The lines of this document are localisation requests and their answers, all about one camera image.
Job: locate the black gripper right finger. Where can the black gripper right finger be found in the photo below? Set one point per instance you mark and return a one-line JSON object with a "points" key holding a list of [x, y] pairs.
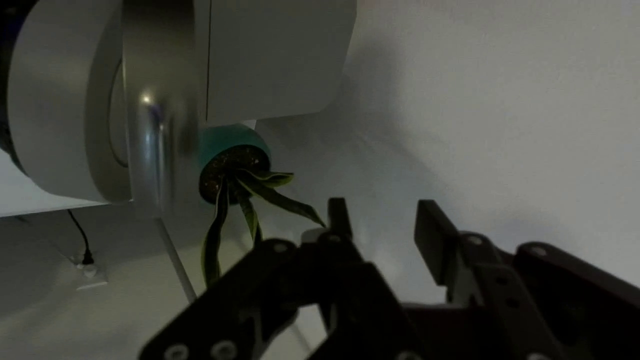
{"points": [[546, 293]]}

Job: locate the thin metal pole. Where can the thin metal pole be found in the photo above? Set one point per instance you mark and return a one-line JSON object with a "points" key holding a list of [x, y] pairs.
{"points": [[176, 260]]}

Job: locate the grey coffee machine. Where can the grey coffee machine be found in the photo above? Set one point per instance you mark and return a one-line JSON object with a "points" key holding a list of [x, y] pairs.
{"points": [[267, 61]]}

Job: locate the white wall outlet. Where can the white wall outlet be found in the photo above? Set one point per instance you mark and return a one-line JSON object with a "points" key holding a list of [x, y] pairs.
{"points": [[92, 274]]}

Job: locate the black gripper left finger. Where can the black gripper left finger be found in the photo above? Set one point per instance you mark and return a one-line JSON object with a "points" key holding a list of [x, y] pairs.
{"points": [[281, 307]]}

